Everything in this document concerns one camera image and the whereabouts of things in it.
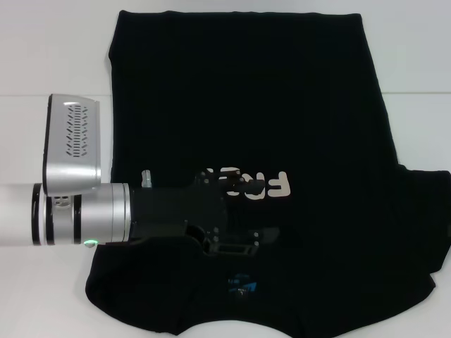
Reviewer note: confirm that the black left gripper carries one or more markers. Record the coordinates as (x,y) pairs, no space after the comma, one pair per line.
(169,211)

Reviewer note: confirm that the black shirt with FREE print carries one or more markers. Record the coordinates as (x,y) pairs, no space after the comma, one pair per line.
(264,88)

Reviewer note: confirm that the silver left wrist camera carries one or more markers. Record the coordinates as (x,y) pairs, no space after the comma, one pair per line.
(70,158)

